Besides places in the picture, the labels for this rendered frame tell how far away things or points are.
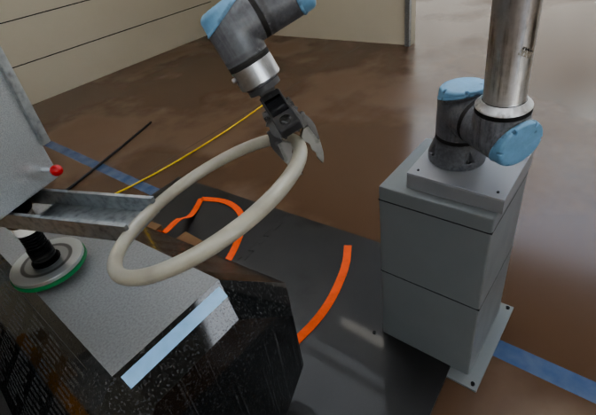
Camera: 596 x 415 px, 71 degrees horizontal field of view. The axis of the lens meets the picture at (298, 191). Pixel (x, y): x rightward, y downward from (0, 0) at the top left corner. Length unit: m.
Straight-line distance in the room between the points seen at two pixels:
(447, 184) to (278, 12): 0.84
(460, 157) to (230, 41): 0.91
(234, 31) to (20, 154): 0.71
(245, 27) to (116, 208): 0.62
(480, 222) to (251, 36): 0.93
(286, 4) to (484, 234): 0.95
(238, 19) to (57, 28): 5.90
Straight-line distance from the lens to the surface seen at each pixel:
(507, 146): 1.28
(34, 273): 1.50
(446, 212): 1.46
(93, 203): 1.26
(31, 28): 6.57
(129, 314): 1.28
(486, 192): 1.43
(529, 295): 2.39
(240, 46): 0.84
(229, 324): 1.24
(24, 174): 1.32
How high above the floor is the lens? 1.72
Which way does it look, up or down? 34 degrees down
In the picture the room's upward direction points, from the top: 9 degrees counter-clockwise
